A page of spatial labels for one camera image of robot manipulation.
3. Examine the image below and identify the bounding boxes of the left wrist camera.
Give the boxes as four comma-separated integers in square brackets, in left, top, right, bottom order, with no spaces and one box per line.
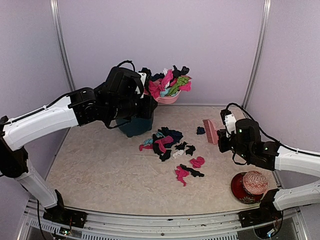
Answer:
[136,72,147,99]

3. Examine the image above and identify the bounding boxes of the right aluminium corner post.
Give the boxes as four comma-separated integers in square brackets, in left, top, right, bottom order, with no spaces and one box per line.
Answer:
[242,0,272,109]

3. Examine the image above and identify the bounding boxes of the light blue paper scrap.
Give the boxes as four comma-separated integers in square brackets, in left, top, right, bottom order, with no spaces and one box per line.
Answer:
[143,132,164,146]

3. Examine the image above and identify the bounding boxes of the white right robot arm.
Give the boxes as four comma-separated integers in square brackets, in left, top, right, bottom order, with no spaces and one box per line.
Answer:
[217,114,320,222]

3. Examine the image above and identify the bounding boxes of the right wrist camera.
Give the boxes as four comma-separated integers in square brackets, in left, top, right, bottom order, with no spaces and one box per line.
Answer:
[220,109,237,138]

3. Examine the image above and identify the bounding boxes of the left aluminium corner post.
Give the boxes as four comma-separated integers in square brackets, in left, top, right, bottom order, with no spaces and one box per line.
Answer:
[50,0,76,91]

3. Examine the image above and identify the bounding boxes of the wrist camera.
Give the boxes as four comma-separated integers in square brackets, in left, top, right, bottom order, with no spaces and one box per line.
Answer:
[220,109,237,138]
[136,72,147,99]

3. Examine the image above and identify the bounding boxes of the red white patterned bowl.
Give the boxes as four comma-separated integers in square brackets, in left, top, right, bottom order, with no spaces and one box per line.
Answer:
[242,170,268,195]

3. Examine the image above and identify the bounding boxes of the aluminium corner post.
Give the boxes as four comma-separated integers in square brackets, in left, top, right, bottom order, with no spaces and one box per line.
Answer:
[50,0,76,91]
[242,0,272,109]

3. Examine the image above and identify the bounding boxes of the aluminium front rail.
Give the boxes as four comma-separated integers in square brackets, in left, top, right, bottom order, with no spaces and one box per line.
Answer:
[17,199,308,240]

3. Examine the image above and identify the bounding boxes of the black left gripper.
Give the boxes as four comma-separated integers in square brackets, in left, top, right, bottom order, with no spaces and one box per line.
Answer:
[106,94,157,121]

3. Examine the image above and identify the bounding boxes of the white paper scrap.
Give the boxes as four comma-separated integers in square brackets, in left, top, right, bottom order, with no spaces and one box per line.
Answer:
[172,149,185,159]

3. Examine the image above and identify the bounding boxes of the front mixed scrap pile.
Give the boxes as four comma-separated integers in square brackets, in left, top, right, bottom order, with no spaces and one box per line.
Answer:
[174,156,205,187]

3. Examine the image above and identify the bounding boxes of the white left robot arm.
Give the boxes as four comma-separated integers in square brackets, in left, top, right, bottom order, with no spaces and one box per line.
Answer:
[0,65,157,223]

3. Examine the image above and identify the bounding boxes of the pink hand brush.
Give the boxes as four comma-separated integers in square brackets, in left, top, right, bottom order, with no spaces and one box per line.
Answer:
[202,119,218,145]

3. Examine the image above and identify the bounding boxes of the teal plastic waste bin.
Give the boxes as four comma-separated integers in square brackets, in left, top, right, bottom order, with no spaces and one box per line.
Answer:
[119,116,154,138]

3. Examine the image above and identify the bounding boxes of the mixed dark scrap pile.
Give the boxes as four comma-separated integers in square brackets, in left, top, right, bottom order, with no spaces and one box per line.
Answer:
[138,126,196,162]

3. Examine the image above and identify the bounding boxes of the pink plastic dustpan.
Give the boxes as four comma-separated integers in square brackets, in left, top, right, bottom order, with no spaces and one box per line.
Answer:
[155,90,182,105]

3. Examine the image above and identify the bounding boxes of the dark blue paper scrap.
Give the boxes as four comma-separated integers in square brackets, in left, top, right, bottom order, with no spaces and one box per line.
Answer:
[196,126,206,135]

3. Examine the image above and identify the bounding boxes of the dark red bowl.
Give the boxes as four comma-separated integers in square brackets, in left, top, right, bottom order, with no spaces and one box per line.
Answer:
[230,172,263,205]

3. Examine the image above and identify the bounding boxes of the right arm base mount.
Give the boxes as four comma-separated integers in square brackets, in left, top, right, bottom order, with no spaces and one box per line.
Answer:
[238,189,283,228]

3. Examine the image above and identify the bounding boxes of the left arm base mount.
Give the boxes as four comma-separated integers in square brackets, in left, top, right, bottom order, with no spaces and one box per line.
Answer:
[43,189,87,229]

